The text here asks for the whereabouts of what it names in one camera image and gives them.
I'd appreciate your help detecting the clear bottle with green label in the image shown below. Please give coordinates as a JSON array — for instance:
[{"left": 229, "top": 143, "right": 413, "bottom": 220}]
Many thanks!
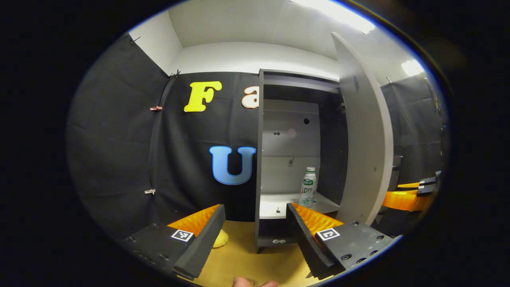
[{"left": 299, "top": 167, "right": 318, "bottom": 208}]

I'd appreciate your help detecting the black backdrop cloth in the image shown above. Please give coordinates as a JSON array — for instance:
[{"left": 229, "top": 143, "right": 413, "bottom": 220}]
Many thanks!
[{"left": 67, "top": 33, "right": 450, "bottom": 240}]

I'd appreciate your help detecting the large ceiling light panel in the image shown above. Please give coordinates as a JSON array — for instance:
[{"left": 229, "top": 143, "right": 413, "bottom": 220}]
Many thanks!
[{"left": 290, "top": 0, "right": 376, "bottom": 35}]

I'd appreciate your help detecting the yellow coaster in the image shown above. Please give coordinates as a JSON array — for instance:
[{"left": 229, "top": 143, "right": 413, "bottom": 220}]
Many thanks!
[{"left": 212, "top": 230, "right": 230, "bottom": 249}]

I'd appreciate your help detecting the black cabinet door handle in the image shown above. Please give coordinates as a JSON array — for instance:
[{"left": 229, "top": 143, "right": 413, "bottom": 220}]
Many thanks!
[{"left": 392, "top": 155, "right": 403, "bottom": 192}]

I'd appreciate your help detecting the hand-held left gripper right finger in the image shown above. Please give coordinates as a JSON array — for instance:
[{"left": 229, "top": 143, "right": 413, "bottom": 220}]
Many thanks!
[{"left": 286, "top": 202, "right": 401, "bottom": 279}]

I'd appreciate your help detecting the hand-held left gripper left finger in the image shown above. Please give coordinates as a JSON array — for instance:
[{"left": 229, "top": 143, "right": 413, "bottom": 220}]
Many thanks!
[{"left": 122, "top": 204, "right": 226, "bottom": 280}]

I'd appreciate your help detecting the small ceiling light panel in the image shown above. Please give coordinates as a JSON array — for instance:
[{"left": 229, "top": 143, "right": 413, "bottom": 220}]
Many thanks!
[{"left": 400, "top": 59, "right": 425, "bottom": 77}]

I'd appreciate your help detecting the grey cabinet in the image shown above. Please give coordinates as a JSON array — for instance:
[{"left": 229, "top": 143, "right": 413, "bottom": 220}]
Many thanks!
[{"left": 255, "top": 69, "right": 348, "bottom": 253}]

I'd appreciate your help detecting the beige cabinet door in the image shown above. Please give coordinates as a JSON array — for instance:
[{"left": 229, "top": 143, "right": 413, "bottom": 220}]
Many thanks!
[{"left": 331, "top": 32, "right": 394, "bottom": 226}]

